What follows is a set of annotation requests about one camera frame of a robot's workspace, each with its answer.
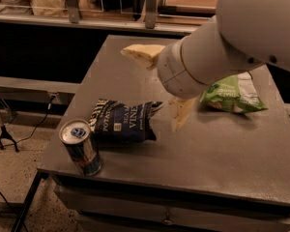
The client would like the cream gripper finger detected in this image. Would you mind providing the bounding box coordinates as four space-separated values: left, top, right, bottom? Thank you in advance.
168 97 195 131
121 44 164 70

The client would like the blue chip bag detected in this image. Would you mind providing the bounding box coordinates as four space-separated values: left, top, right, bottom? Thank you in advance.
89 99 162 143

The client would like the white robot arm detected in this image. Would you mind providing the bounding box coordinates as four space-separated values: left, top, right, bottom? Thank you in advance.
121 0 290 131

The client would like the green chip bag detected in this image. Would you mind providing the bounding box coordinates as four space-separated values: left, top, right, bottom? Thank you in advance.
200 72 268 114

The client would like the redbull can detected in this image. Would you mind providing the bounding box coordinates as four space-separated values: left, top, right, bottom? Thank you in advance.
59 119 102 176

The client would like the grey table drawer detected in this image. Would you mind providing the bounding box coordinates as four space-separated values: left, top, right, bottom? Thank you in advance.
54 185 290 232

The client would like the black table leg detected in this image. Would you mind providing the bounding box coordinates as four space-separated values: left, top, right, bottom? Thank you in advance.
11 171 49 232

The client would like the black tripod stand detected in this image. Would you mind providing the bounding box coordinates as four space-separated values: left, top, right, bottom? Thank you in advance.
0 112 19 153

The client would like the grey metal post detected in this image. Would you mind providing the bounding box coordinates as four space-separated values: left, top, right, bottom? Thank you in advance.
145 0 157 29
66 0 80 23

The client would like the black power cable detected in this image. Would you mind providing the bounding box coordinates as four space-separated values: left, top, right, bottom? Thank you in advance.
0 94 57 150

